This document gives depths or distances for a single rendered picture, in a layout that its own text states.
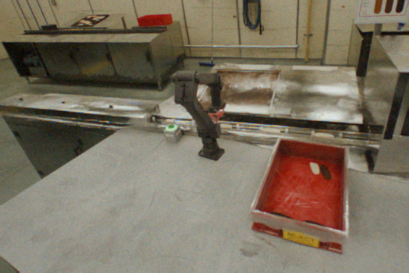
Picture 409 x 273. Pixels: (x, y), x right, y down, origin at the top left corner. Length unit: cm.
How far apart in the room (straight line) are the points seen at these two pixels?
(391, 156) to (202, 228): 82
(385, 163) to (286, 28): 403
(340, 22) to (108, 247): 432
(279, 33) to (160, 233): 442
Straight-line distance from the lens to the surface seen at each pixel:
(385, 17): 201
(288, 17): 499
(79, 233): 124
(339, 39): 475
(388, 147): 123
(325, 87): 176
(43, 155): 259
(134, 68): 440
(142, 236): 111
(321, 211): 110
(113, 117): 179
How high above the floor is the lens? 166
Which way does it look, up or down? 30 degrees down
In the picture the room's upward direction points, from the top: 5 degrees counter-clockwise
